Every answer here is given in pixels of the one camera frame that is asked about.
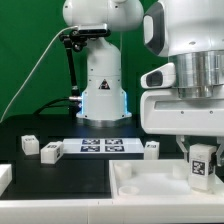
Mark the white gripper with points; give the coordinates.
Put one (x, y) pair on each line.
(163, 112)

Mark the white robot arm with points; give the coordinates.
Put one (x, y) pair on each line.
(186, 95)

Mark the white L-shaped fence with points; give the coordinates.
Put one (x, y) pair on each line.
(106, 211)

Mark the white marker base plate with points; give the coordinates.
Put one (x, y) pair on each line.
(102, 145)

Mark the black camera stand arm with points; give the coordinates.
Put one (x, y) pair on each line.
(75, 107)

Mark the black camera on stand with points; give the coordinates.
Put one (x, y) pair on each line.
(95, 30)

